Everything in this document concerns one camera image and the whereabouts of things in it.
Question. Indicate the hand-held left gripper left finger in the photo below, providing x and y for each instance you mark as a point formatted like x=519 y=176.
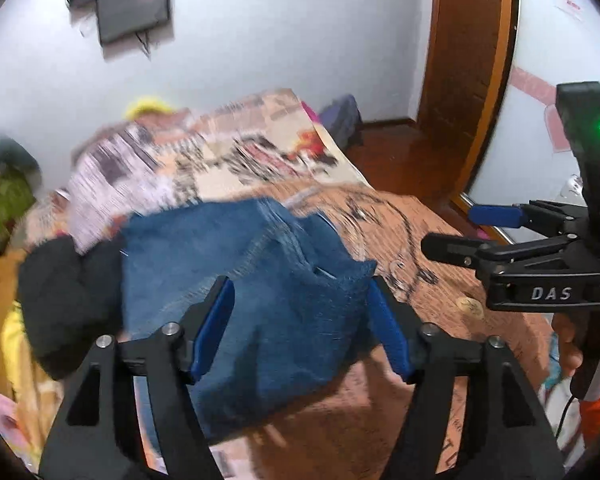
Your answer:
x=212 y=330

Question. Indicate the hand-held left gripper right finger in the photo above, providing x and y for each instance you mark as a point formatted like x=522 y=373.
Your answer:
x=387 y=330

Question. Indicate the purple backpack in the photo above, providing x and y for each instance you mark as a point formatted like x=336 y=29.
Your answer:
x=342 y=117

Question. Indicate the pale patterned cloth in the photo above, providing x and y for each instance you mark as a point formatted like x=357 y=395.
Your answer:
x=547 y=385

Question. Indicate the small pink wall sticker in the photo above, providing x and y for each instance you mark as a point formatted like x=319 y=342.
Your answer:
x=570 y=7

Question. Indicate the brown wooden door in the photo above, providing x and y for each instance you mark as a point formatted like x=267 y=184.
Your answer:
x=465 y=60

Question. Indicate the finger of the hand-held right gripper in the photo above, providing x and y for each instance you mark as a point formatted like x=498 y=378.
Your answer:
x=445 y=249
x=495 y=215

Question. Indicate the person's right hand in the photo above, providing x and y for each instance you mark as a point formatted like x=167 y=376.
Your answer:
x=567 y=340

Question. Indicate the blue denim jacket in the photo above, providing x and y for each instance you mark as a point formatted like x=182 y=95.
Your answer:
x=280 y=320

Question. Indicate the yellow orange fleece blanket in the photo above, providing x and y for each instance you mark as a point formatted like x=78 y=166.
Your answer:
x=25 y=370

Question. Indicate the yellow pillow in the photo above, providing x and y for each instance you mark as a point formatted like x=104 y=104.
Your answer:
x=147 y=106

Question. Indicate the pink cloth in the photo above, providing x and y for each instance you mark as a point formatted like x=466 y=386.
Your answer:
x=2 y=420

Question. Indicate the black garment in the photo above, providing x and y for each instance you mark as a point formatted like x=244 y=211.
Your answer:
x=65 y=300

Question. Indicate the grey cloth bundle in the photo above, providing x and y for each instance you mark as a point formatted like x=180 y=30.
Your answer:
x=7 y=155

